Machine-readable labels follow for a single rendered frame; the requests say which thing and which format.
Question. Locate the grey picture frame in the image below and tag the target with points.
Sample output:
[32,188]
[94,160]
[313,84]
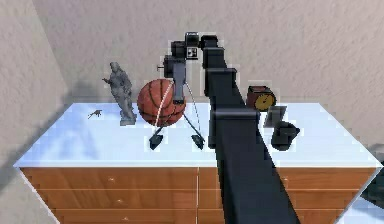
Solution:
[275,116]

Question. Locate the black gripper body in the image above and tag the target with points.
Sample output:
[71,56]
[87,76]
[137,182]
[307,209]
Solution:
[179,76]

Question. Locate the grey human figure statue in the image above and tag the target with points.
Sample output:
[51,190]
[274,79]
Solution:
[120,87]

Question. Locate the wooden white-topped chest of drawers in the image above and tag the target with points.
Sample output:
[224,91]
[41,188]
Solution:
[110,186]

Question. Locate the red-brown clock with yellow face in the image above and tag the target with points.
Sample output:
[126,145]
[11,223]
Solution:
[264,100]

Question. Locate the black rounded object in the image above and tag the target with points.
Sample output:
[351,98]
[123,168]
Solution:
[283,135]

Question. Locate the small dark figurine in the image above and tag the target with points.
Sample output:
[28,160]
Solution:
[95,114]

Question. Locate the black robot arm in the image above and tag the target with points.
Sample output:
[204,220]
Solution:
[246,166]

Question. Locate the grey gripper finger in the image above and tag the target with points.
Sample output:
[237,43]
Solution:
[156,140]
[198,141]

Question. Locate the orange basketball with dark lines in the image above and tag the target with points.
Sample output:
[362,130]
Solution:
[156,101]

